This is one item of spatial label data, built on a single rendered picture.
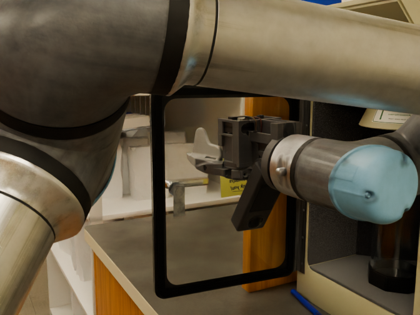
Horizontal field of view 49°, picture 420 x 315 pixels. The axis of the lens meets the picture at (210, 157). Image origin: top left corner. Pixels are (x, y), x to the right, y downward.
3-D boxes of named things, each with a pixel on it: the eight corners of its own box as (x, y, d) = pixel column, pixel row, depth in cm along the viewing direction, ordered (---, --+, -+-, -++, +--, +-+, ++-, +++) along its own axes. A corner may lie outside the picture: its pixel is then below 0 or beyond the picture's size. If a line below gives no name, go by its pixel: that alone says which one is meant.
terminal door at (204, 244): (294, 275, 99) (300, 84, 92) (154, 300, 87) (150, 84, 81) (292, 273, 99) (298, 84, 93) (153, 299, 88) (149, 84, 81)
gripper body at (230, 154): (258, 114, 68) (315, 120, 58) (258, 171, 70) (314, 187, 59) (213, 117, 65) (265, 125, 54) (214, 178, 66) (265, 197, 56)
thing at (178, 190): (185, 215, 85) (185, 185, 84) (174, 217, 84) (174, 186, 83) (182, 213, 87) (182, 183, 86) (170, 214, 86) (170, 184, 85)
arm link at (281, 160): (338, 196, 56) (284, 207, 52) (312, 189, 60) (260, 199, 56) (340, 134, 54) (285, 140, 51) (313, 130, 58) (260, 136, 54)
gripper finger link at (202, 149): (187, 124, 73) (230, 128, 67) (189, 161, 74) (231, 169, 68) (172, 126, 71) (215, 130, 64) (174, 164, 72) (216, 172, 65)
